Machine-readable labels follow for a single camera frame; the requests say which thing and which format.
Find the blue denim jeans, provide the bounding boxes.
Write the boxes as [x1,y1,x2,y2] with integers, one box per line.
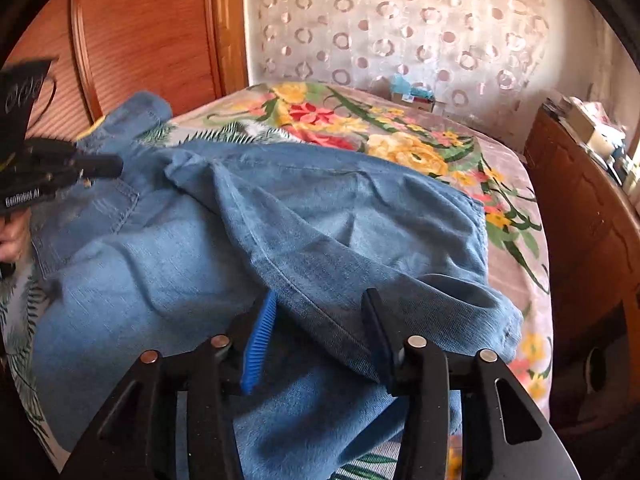
[30,92,523,479]

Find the person's left hand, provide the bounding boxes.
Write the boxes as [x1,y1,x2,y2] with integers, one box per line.
[0,209,32,263]

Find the wooden slatted wardrobe door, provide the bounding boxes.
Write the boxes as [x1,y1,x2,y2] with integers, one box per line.
[8,0,248,140]

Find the floral bed blanket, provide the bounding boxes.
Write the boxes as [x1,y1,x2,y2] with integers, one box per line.
[169,80,556,421]

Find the cardboard box with blue cloth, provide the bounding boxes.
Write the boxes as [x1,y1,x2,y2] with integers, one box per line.
[390,74,436,113]

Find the long wooden sideboard cabinet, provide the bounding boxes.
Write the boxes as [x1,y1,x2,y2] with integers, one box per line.
[524,106,639,431]

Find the leaf-pattern bed sheet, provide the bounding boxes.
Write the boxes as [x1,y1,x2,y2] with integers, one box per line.
[0,119,402,480]

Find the cardboard box on sideboard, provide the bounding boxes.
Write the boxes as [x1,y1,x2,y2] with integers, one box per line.
[565,96,626,159]

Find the sheer circle-pattern curtain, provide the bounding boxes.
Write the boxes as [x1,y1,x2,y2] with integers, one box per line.
[243,0,591,111]

